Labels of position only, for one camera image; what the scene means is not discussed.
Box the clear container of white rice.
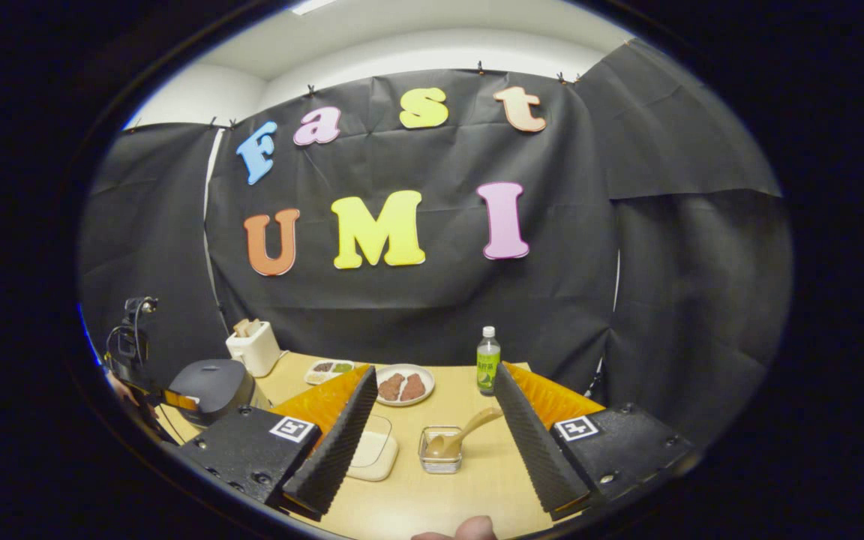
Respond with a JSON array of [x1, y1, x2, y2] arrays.
[[346, 415, 400, 482]]

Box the black backdrop cloth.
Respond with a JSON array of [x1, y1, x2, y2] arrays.
[[78, 37, 793, 451]]

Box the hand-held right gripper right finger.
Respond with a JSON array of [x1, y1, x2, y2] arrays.
[[493, 362, 695, 520]]

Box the white round plate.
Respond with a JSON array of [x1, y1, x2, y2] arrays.
[[374, 364, 436, 407]]

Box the dark grey rice cooker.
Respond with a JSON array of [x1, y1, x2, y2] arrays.
[[168, 358, 257, 428]]

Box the white divided dish of beans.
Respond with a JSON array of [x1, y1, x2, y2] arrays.
[[304, 359, 356, 386]]

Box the green drink bottle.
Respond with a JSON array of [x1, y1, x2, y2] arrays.
[[476, 325, 502, 396]]

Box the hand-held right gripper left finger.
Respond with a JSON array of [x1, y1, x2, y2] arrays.
[[177, 365, 379, 518]]

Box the wooden spoon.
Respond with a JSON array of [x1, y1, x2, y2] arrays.
[[426, 406, 504, 458]]

